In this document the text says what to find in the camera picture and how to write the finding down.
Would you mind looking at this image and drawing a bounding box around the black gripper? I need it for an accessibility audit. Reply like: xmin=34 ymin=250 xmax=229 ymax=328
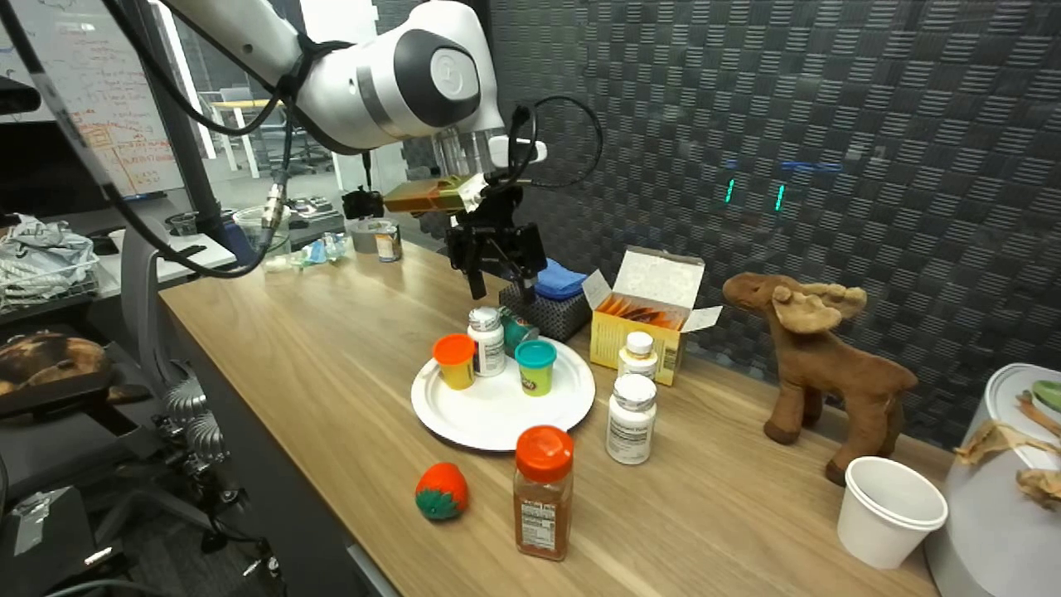
xmin=447 ymin=185 xmax=543 ymax=328

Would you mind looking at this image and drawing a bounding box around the small green can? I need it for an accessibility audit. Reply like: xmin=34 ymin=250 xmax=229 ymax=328
xmin=501 ymin=316 xmax=531 ymax=354

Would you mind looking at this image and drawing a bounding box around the white pill bottle blue label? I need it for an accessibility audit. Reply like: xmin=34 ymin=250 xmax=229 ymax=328
xmin=468 ymin=307 xmax=505 ymax=376

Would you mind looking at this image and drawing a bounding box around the teal lid play-doh tub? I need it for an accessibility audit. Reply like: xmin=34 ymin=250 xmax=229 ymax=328
xmin=514 ymin=340 xmax=557 ymax=399

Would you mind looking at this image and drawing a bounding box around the orange lid play-doh tub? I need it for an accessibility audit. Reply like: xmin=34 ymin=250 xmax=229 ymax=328
xmin=432 ymin=333 xmax=475 ymax=387

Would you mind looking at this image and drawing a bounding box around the red toy strawberry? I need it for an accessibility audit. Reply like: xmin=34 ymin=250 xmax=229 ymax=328
xmin=413 ymin=461 xmax=471 ymax=524

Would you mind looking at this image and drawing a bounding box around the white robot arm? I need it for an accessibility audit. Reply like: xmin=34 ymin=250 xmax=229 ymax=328
xmin=163 ymin=0 xmax=547 ymax=300

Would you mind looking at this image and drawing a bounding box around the white paper plate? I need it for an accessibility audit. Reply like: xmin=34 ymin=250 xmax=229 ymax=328
xmin=412 ymin=344 xmax=597 ymax=450

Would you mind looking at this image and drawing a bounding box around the blue cloth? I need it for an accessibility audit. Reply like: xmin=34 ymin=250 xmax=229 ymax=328
xmin=535 ymin=258 xmax=582 ymax=303

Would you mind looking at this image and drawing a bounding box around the glass jar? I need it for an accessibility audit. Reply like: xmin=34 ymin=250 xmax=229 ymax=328
xmin=350 ymin=219 xmax=400 ymax=262

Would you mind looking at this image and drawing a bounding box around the yellow cardboard box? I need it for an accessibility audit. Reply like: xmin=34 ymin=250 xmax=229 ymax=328
xmin=582 ymin=250 xmax=722 ymax=384

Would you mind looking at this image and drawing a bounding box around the small white supplement bottle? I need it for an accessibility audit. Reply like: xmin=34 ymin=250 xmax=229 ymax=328
xmin=618 ymin=333 xmax=661 ymax=377

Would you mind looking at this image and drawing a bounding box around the paprika spice jar orange lid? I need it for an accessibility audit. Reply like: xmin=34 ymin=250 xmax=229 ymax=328
xmin=514 ymin=425 xmax=573 ymax=562

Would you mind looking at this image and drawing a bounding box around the large white supplement bottle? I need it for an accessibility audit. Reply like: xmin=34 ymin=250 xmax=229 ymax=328
xmin=608 ymin=376 xmax=655 ymax=465

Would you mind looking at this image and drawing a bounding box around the brown plush moose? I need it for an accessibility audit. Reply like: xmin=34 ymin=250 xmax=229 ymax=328
xmin=722 ymin=273 xmax=917 ymax=483

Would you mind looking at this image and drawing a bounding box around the white paper cup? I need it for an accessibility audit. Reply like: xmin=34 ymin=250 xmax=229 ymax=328
xmin=836 ymin=458 xmax=949 ymax=571

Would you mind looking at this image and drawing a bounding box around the white bucket container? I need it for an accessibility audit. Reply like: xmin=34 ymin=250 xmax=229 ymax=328
xmin=926 ymin=363 xmax=1061 ymax=597

